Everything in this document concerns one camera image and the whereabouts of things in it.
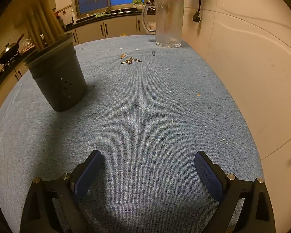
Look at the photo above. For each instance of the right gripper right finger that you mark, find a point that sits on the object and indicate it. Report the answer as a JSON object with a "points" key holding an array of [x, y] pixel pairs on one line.
{"points": [[256, 214]]}

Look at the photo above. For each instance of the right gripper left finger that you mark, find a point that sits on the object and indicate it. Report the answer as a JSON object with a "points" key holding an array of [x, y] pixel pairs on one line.
{"points": [[39, 214]]}

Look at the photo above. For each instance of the black utensil holder cup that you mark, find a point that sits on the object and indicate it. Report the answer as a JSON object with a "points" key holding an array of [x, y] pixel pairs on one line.
{"points": [[58, 74]]}

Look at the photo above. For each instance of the wooden chopstick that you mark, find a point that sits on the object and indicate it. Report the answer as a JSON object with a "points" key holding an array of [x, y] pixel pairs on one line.
{"points": [[30, 31], [54, 25], [32, 16], [43, 24]]}

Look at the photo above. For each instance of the kitchen faucet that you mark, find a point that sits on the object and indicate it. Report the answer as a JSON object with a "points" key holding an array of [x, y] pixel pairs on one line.
{"points": [[103, 4]]}

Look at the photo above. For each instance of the blue table cloth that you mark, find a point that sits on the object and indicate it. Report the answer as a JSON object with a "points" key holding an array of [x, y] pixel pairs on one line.
{"points": [[148, 120]]}

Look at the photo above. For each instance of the black wok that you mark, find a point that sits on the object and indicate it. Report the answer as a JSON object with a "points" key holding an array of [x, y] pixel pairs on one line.
{"points": [[10, 50]]}

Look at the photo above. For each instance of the small brass key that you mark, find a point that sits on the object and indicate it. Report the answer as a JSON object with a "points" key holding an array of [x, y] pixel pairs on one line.
{"points": [[130, 60]]}

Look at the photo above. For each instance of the glass beer mug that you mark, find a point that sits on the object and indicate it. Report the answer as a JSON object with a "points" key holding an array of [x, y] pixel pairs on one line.
{"points": [[169, 22]]}

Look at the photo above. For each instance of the green detergent bottle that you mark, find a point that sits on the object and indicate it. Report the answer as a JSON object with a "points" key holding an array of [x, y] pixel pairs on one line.
{"points": [[137, 2]]}

